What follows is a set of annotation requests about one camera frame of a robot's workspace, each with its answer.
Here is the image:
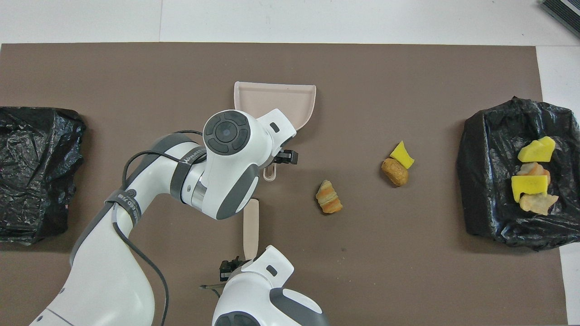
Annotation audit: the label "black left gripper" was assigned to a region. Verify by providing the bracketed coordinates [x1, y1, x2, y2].
[272, 149, 299, 166]

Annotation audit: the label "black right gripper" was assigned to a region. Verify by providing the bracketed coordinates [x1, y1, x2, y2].
[219, 256, 246, 282]

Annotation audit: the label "beige hand brush black bristles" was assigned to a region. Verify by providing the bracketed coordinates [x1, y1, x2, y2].
[242, 199, 260, 261]

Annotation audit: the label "beige plastic dustpan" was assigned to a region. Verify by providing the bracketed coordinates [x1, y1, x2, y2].
[234, 81, 317, 182]

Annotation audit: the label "striped orange croissant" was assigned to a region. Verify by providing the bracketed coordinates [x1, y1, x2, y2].
[315, 180, 343, 214]

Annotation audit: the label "brown bread roll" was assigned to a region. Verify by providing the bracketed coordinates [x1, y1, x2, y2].
[381, 158, 409, 187]

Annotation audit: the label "small yellow sponge wedge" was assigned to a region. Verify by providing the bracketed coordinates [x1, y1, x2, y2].
[390, 140, 415, 170]

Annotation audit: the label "yellow sponge piece with tail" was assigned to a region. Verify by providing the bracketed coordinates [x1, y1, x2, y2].
[511, 174, 550, 203]

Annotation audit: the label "round beige bread piece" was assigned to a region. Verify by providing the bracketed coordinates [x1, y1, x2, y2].
[517, 162, 551, 184]

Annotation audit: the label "angular beige bread piece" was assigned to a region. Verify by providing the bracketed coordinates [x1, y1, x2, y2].
[519, 192, 560, 216]

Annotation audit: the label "black bag-lined bin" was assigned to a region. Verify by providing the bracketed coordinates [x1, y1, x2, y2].
[457, 96, 580, 251]
[0, 106, 87, 246]

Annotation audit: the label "brown table mat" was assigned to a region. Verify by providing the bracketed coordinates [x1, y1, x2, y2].
[0, 43, 569, 326]

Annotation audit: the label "grey ridged device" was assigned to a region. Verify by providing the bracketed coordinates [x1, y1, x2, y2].
[540, 0, 580, 39]

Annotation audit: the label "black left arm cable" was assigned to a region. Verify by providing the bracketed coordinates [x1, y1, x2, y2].
[111, 130, 204, 326]

